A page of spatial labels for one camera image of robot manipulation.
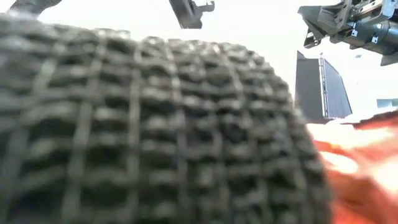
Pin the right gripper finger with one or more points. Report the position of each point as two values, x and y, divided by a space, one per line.
321 31
326 14

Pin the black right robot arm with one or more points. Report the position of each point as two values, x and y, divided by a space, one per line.
391 40

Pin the folding black room divider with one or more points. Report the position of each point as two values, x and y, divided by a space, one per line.
309 93

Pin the grey blue box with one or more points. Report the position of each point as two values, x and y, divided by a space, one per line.
387 103

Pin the red shiny plastic package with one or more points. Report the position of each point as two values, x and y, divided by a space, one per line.
367 193

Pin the dark grey knitted fabric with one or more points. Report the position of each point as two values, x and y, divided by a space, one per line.
155 124

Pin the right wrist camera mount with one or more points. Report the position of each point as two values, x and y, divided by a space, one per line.
370 9

